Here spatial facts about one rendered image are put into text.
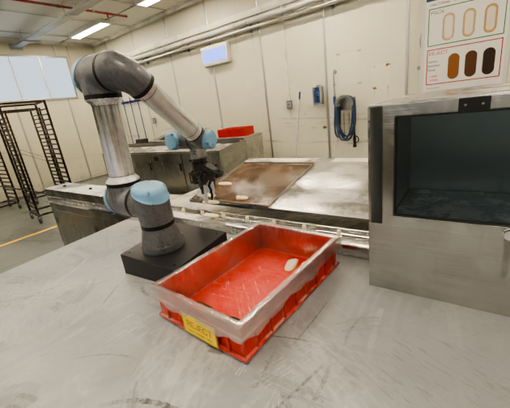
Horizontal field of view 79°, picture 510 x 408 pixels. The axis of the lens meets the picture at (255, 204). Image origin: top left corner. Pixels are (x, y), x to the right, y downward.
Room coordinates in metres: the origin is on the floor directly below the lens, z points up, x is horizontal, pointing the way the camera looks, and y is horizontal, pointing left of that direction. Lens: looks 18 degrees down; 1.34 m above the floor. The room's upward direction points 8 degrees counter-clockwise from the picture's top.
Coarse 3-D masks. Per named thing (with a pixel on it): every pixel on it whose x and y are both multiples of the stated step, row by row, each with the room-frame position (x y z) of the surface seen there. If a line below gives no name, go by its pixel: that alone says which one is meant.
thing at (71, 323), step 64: (64, 256) 1.23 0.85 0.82; (0, 320) 0.81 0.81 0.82; (64, 320) 0.76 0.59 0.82; (128, 320) 0.72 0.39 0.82; (320, 320) 0.62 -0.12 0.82; (384, 320) 0.59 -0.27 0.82; (448, 320) 0.57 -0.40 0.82; (0, 384) 0.55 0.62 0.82; (64, 384) 0.53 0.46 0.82; (128, 384) 0.51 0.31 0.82; (192, 384) 0.49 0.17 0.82; (256, 384) 0.47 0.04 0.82; (320, 384) 0.45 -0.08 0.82; (384, 384) 0.43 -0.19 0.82; (448, 384) 0.41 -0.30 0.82
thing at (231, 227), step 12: (72, 204) 2.12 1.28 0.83; (84, 204) 2.01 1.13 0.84; (96, 204) 1.90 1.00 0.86; (180, 216) 1.43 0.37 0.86; (192, 216) 1.41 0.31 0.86; (204, 216) 1.39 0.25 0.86; (216, 228) 1.27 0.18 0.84; (228, 228) 1.23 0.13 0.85; (240, 228) 1.19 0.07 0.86; (348, 240) 0.94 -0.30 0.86; (360, 240) 0.93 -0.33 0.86; (348, 252) 0.91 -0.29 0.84; (360, 252) 0.88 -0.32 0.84
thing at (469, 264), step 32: (416, 96) 0.86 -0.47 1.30; (448, 96) 0.67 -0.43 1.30; (480, 96) 0.61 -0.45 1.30; (384, 128) 0.71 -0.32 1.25; (384, 160) 0.71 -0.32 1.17; (384, 192) 0.71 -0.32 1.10; (384, 224) 0.71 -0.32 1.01; (416, 224) 0.67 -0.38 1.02; (448, 224) 0.63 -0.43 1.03; (480, 224) 0.59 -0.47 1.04; (384, 256) 0.71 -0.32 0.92; (416, 256) 0.67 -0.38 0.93; (448, 256) 0.63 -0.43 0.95; (480, 256) 0.59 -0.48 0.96; (416, 288) 0.67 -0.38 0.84; (448, 288) 0.62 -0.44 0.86; (480, 288) 0.59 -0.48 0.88
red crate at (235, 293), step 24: (240, 264) 0.95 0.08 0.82; (264, 264) 0.92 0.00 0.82; (336, 264) 0.85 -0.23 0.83; (216, 288) 0.82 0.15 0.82; (240, 288) 0.80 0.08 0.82; (264, 288) 0.78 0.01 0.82; (312, 288) 0.74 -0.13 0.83; (168, 312) 0.69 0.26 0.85; (240, 312) 0.69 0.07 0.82; (288, 312) 0.65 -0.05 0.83; (264, 336) 0.57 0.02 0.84; (240, 360) 0.52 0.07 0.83
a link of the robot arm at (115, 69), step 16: (96, 64) 0.99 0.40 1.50; (112, 64) 0.98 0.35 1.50; (128, 64) 1.00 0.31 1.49; (112, 80) 0.99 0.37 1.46; (128, 80) 0.99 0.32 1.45; (144, 80) 1.01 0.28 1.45; (144, 96) 1.03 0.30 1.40; (160, 96) 1.07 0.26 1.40; (160, 112) 1.09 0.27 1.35; (176, 112) 1.12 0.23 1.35; (176, 128) 1.15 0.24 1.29; (192, 128) 1.17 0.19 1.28; (192, 144) 1.25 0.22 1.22; (208, 144) 1.21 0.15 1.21
